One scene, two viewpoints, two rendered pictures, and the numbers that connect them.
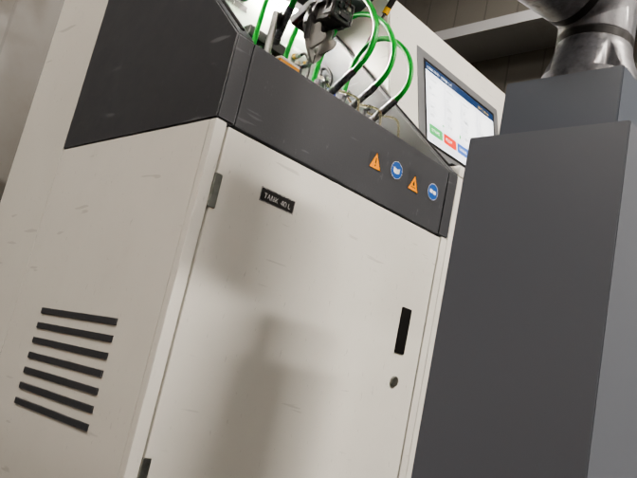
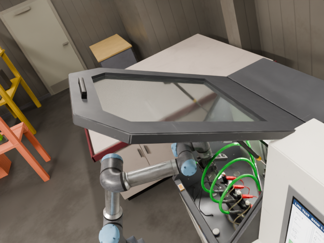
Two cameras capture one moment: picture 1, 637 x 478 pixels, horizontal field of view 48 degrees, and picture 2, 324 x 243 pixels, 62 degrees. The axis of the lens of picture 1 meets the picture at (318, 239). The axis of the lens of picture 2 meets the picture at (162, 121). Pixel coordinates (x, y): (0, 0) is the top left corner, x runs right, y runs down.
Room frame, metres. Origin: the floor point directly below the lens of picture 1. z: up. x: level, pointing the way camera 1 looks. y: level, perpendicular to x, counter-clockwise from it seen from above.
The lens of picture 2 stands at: (2.05, -0.89, 2.33)
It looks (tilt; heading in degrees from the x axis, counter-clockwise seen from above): 32 degrees down; 126
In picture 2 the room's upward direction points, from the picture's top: 23 degrees counter-clockwise
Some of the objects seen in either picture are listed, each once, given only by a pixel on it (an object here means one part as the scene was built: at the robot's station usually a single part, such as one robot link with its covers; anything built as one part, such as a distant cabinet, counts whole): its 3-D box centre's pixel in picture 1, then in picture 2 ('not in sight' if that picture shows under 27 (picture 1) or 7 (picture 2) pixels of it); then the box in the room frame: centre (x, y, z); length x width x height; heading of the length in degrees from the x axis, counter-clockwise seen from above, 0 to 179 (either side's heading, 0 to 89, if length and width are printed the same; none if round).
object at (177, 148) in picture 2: not in sight; (183, 149); (1.44, 0.02, 1.42); 0.11 x 0.11 x 0.08; 31
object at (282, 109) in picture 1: (351, 152); (198, 218); (1.39, -0.03, 0.87); 0.62 x 0.04 x 0.16; 133
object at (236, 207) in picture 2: not in sight; (241, 210); (1.64, 0.05, 0.91); 0.34 x 0.10 x 0.15; 133
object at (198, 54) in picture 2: not in sight; (168, 104); (0.22, 1.91, 0.42); 2.23 x 1.89 x 0.84; 45
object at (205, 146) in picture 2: not in sight; (199, 141); (1.51, 0.09, 1.42); 0.09 x 0.08 x 0.11; 31
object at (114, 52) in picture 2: not in sight; (115, 61); (-1.97, 3.85, 0.39); 1.46 x 0.75 x 0.78; 135
